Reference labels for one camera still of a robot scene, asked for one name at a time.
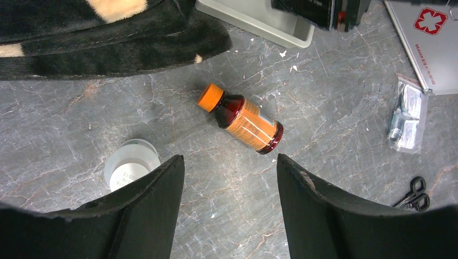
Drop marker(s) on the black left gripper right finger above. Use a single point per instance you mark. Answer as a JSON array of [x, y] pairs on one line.
[[323, 221]]

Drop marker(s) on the black floral velvet cloth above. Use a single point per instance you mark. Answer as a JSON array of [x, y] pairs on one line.
[[90, 39]]

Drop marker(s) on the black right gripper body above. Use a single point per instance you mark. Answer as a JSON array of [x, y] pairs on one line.
[[340, 15]]

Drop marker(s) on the grey plastic divider tray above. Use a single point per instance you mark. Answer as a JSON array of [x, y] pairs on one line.
[[259, 18]]

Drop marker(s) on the white plastic bottle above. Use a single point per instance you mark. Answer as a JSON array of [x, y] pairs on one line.
[[132, 160]]

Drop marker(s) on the clear bag of wipes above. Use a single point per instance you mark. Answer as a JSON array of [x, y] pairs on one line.
[[409, 117]]

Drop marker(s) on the black handled scissors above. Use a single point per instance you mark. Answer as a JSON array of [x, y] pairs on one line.
[[416, 198]]

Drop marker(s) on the amber pill bottle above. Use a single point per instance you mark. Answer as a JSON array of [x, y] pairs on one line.
[[242, 119]]

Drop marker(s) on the silver metal case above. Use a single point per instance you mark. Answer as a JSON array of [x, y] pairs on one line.
[[428, 32]]

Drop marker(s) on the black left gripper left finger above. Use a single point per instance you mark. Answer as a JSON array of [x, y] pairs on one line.
[[135, 221]]

